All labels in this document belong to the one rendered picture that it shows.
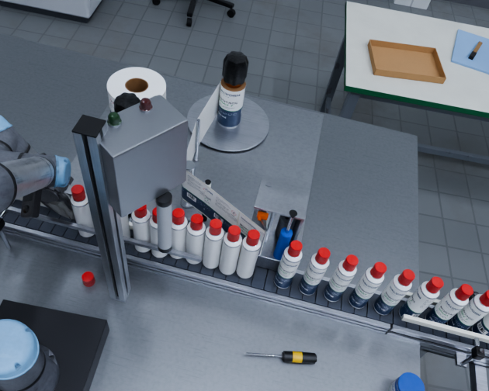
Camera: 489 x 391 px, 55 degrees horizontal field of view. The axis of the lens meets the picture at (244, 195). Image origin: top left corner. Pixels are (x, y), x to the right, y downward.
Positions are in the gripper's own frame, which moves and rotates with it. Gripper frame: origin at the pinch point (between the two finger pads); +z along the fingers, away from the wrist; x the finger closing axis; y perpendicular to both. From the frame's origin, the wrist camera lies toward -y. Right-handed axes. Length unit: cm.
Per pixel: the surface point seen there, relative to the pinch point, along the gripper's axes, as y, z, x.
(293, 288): -1, 39, -56
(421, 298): -2, 42, -91
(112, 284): -16.2, 10.1, -16.1
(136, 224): -2.3, 2.4, -23.0
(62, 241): -5.0, 4.3, 4.5
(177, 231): -1.4, 7.6, -32.8
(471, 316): -2, 52, -102
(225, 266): -2.2, 23.8, -40.4
